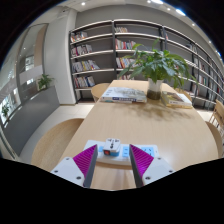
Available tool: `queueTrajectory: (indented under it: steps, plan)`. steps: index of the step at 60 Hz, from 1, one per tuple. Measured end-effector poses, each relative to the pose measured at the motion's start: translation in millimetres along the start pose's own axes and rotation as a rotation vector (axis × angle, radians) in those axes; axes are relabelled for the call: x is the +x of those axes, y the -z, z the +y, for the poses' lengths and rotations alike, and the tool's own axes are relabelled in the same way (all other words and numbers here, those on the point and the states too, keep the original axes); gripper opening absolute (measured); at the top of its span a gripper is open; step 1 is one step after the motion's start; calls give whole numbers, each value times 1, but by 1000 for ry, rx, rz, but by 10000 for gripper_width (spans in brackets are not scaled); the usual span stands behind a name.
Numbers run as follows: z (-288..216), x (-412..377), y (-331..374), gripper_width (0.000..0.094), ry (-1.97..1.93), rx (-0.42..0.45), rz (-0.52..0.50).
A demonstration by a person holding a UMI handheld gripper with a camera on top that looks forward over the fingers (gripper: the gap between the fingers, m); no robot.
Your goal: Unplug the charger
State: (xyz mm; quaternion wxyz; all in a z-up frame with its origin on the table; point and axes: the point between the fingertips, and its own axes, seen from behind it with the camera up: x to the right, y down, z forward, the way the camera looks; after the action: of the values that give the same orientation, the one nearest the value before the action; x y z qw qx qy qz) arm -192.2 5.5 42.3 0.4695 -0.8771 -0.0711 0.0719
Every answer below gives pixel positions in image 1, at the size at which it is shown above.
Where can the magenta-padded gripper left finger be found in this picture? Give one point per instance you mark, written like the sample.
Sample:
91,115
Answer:
71,168

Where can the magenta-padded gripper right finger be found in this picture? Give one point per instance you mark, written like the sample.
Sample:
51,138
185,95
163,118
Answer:
155,168

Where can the small white charger block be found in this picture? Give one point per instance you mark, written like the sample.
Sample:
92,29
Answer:
112,145

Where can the yellow cover book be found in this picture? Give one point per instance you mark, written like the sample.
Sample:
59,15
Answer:
175,99

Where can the white and blue book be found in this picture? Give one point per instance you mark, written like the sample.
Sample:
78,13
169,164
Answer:
123,95

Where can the wooden slat chair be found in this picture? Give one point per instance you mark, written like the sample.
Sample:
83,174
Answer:
218,115

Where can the small green background plant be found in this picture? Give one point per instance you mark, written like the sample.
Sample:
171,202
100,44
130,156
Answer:
5,109
44,81

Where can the green potted plant, glass vase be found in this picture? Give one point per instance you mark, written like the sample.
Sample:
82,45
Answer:
156,65

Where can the grey bookshelf unit with books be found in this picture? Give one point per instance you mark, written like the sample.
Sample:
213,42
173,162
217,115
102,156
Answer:
96,53

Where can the ceiling lights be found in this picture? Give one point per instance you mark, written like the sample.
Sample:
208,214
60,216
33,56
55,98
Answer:
180,12

